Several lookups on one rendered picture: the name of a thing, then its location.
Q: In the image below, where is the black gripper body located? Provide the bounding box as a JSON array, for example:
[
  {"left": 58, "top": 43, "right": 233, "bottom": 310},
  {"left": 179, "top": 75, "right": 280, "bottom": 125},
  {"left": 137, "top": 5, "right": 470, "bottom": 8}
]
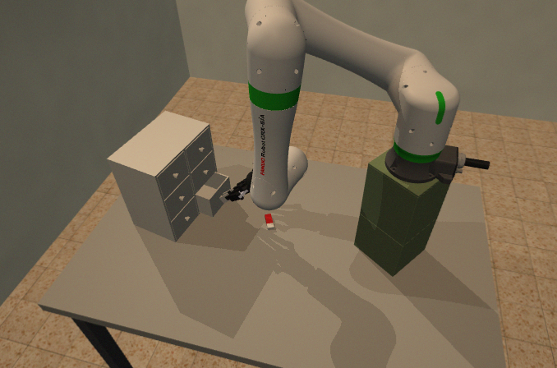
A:
[{"left": 242, "top": 171, "right": 252, "bottom": 194}]

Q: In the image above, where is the small beige chest of drawers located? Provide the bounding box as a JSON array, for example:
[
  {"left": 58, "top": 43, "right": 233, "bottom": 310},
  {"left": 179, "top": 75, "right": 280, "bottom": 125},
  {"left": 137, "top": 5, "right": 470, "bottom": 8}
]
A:
[{"left": 107, "top": 111, "right": 214, "bottom": 242}]

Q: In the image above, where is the grey drawer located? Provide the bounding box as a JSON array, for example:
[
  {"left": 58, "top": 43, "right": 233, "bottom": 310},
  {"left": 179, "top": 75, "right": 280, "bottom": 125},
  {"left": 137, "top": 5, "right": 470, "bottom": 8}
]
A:
[
  {"left": 191, "top": 150, "right": 215, "bottom": 193},
  {"left": 164, "top": 175, "right": 194, "bottom": 220},
  {"left": 196, "top": 172, "right": 231, "bottom": 217},
  {"left": 185, "top": 127, "right": 212, "bottom": 171},
  {"left": 171, "top": 196, "right": 198, "bottom": 240},
  {"left": 157, "top": 151, "right": 189, "bottom": 198}
]

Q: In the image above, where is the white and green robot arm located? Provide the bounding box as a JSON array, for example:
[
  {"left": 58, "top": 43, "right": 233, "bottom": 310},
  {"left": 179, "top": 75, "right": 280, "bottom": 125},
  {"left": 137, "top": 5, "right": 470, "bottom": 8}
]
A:
[{"left": 245, "top": 0, "right": 490, "bottom": 210}]

